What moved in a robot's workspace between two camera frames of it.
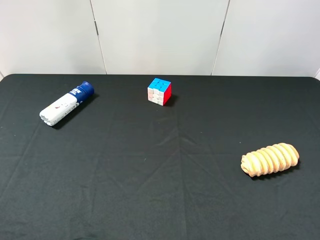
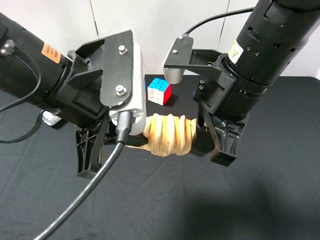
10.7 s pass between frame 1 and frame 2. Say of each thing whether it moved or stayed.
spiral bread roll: moved
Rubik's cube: stayed
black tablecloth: stayed
